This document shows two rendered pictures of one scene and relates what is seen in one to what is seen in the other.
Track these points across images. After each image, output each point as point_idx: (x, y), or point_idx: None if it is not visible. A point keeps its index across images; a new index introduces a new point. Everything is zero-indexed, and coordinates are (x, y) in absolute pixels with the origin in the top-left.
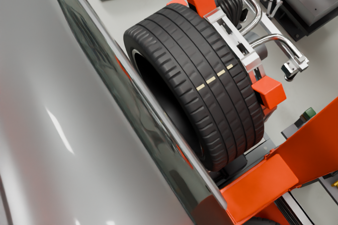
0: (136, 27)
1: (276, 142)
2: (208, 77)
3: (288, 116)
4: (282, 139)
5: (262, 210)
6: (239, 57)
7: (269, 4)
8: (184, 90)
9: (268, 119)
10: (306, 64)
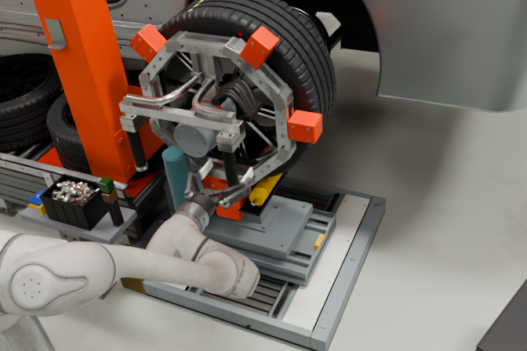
0: (309, 28)
1: (145, 303)
2: (205, 0)
3: (139, 341)
4: (139, 311)
5: (132, 188)
6: (188, 32)
7: (200, 182)
8: None
9: (166, 323)
10: (121, 103)
